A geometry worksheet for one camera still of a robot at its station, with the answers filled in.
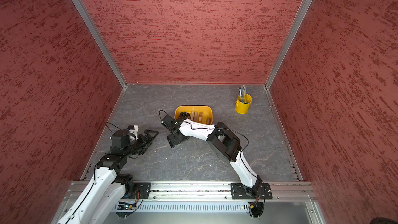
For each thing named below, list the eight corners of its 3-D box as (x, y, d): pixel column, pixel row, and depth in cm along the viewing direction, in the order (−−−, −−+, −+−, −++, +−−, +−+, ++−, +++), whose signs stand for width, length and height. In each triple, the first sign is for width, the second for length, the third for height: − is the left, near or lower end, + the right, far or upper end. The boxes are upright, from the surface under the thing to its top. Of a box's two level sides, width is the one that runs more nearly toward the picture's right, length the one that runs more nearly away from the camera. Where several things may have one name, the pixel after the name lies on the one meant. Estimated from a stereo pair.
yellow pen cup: (235, 113, 106) (238, 104, 98) (233, 103, 112) (236, 94, 103) (249, 113, 106) (253, 104, 98) (247, 103, 112) (250, 94, 104)
